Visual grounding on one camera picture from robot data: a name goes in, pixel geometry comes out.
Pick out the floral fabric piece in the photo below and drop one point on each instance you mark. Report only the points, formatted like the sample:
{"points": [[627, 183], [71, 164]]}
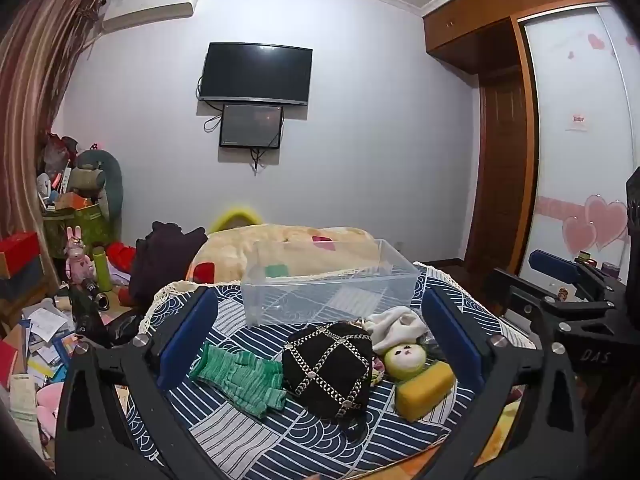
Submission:
{"points": [[378, 372]]}

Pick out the green cardboard box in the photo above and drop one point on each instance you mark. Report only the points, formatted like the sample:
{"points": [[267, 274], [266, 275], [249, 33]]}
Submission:
{"points": [[90, 227]]}

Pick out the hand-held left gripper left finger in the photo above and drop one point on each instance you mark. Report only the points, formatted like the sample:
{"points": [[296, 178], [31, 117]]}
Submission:
{"points": [[187, 340]]}

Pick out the pink bunny toy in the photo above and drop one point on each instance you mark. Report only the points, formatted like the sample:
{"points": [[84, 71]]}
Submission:
{"points": [[79, 260]]}

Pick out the clutter of toiletries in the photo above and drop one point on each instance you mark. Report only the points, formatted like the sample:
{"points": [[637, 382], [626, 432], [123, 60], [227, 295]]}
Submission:
{"points": [[55, 175]]}

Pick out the white sliding door with hearts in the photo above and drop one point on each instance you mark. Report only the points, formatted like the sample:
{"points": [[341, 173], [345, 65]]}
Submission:
{"points": [[575, 185]]}

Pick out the green bottle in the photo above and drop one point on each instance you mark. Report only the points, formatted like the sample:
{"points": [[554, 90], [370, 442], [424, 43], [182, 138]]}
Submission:
{"points": [[102, 267]]}

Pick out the white air conditioner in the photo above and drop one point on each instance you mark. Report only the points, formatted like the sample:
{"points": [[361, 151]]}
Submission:
{"points": [[150, 10]]}

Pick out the striped brown curtain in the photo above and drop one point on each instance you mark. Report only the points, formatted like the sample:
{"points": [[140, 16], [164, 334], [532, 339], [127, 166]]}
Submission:
{"points": [[30, 85]]}

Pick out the wall television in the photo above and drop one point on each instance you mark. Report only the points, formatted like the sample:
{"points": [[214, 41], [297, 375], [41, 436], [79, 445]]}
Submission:
{"points": [[255, 72]]}

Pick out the paper note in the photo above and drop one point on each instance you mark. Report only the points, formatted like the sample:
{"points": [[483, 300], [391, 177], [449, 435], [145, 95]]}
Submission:
{"points": [[578, 121]]}

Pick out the grey shark plush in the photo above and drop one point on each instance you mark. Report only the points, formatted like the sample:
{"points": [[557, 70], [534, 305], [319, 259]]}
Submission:
{"points": [[107, 180]]}

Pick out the black flashlight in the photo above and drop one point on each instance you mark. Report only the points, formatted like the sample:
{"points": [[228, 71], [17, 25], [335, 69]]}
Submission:
{"points": [[95, 292]]}

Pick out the dark grey box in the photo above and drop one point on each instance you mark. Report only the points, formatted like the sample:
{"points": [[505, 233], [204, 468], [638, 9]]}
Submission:
{"points": [[20, 280]]}

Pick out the wooden room door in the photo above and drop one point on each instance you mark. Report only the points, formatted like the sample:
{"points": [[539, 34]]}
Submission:
{"points": [[500, 170]]}

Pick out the green doll head plush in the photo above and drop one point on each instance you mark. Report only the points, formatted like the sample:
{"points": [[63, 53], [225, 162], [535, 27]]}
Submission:
{"points": [[405, 360]]}

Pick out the yellow plush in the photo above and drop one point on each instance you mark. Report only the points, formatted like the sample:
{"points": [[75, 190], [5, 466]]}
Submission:
{"points": [[235, 215]]}

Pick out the wooden wardrobe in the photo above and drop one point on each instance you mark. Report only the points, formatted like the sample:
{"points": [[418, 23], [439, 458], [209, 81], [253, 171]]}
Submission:
{"points": [[475, 10]]}

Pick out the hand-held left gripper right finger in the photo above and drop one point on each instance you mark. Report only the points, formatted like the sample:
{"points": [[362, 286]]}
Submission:
{"points": [[450, 340]]}

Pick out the dark clothing pile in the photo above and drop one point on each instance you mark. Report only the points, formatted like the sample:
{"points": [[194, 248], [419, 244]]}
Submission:
{"points": [[160, 260]]}

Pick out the blue patterned mat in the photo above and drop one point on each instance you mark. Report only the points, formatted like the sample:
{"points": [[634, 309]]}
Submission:
{"points": [[300, 440]]}

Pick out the pile of papers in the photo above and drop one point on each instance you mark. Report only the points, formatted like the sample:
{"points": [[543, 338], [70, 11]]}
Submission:
{"points": [[40, 340]]}

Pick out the white cloth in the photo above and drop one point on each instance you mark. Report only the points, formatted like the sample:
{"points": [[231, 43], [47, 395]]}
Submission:
{"points": [[400, 327]]}

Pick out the beige fleece blanket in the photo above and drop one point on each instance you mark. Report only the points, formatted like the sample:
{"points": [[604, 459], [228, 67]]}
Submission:
{"points": [[235, 250]]}

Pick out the yellow sponge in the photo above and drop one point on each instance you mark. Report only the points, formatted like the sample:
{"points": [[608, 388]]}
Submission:
{"points": [[425, 392]]}

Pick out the small purple jar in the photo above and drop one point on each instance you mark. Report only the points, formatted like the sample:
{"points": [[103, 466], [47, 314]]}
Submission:
{"points": [[610, 270]]}

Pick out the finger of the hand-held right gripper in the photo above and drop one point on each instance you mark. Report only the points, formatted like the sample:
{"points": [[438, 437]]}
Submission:
{"points": [[552, 266], [520, 290]]}

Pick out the clear plastic storage bin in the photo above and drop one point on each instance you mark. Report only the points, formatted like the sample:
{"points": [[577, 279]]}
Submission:
{"points": [[260, 305]]}

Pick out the small wall monitor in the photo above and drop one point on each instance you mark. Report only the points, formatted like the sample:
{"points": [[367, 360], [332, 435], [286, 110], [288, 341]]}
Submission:
{"points": [[250, 126]]}

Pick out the small dark jar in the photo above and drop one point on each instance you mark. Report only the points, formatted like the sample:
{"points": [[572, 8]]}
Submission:
{"points": [[586, 260]]}

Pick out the red cloth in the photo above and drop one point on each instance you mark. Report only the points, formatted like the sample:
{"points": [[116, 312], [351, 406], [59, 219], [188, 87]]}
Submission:
{"points": [[121, 257]]}

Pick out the green knitted glove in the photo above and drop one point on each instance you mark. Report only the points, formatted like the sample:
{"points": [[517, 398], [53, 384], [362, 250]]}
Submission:
{"points": [[235, 375]]}

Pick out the pink plush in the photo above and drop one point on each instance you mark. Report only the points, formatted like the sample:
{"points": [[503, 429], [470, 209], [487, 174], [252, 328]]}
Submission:
{"points": [[47, 410]]}

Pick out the red box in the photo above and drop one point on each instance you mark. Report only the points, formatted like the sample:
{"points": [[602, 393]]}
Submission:
{"points": [[17, 250]]}

